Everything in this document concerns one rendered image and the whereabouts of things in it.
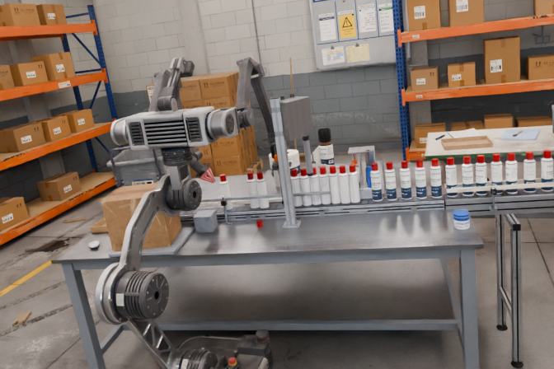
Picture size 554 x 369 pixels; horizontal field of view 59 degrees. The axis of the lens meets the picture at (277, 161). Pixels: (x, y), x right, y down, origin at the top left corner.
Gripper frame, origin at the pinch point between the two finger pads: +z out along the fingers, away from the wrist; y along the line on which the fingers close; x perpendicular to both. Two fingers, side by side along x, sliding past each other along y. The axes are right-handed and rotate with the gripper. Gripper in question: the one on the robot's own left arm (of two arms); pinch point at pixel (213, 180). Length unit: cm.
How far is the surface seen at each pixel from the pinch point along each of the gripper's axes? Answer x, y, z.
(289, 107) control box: -65, -17, 4
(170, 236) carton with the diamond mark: 19.7, -38.8, 4.0
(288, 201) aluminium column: -28.9, -16.4, 36.1
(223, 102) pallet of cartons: 73, 321, -65
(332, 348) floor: 25, -5, 117
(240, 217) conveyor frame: 1.8, -6.4, 24.6
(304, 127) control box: -62, -10, 16
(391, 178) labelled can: -71, -3, 66
